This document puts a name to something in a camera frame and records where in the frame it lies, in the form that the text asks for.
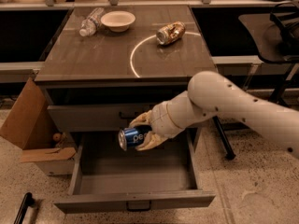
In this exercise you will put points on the white paper bowl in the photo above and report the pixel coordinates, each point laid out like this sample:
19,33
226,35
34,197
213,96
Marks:
118,21

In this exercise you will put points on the small orange ball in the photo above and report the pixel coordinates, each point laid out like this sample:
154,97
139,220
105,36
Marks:
57,137

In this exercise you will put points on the grey drawer cabinet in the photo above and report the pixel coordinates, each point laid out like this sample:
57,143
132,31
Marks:
123,68

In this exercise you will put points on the clear plastic water bottle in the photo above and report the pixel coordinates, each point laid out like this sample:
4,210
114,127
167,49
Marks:
92,23

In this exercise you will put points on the closed grey top drawer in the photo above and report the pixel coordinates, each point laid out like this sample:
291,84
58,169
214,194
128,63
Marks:
93,118

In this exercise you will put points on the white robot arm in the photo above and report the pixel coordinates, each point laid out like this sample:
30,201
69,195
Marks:
209,94

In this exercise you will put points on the open grey middle drawer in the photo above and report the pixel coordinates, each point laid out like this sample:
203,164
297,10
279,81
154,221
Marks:
107,178

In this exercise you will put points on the black chair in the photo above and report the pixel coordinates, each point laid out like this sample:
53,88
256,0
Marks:
272,34

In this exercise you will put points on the black bar on floor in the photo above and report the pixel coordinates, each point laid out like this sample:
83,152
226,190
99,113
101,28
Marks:
27,201

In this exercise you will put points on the gold soda can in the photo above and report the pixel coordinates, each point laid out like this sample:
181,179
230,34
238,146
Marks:
170,33

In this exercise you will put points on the blue pepsi can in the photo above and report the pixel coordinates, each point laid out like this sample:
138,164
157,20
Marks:
133,137

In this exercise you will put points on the brown cardboard box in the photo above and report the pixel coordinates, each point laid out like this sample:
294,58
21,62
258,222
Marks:
30,127

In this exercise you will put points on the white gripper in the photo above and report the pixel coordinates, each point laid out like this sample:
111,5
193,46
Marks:
161,119

